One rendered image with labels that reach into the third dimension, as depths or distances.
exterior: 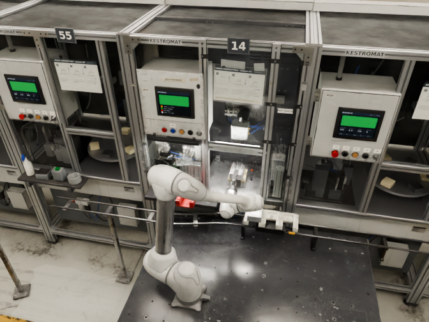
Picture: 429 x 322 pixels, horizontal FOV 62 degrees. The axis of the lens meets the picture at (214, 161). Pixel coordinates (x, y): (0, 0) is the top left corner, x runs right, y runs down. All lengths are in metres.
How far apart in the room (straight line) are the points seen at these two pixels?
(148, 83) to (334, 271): 1.71
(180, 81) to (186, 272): 1.12
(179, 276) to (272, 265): 0.70
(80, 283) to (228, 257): 1.45
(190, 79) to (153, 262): 1.11
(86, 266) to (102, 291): 0.34
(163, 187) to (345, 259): 1.39
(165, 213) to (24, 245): 2.19
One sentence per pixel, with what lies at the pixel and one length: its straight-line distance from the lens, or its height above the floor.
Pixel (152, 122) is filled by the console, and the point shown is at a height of 1.46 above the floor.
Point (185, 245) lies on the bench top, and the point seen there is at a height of 0.68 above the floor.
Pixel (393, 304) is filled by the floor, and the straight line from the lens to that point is 3.45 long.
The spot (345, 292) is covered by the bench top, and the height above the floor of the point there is 0.68.
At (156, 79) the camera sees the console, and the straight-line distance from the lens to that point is 2.28.
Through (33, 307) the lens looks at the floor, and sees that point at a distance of 3.46.
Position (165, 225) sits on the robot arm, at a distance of 2.06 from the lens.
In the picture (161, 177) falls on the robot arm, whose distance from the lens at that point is 1.89.
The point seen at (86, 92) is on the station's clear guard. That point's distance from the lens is 2.57.
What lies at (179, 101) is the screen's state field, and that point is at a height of 1.65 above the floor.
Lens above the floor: 2.64
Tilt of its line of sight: 36 degrees down
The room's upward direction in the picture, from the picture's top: straight up
